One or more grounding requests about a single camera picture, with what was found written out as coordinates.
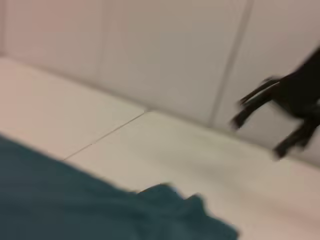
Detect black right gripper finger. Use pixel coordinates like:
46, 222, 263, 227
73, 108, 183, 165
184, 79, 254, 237
229, 76, 281, 130
272, 119, 320, 160

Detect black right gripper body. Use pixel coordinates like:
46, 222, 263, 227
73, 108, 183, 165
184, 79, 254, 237
269, 45, 320, 125

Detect teal blue shirt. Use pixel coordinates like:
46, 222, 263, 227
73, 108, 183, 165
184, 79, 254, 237
0, 134, 240, 240

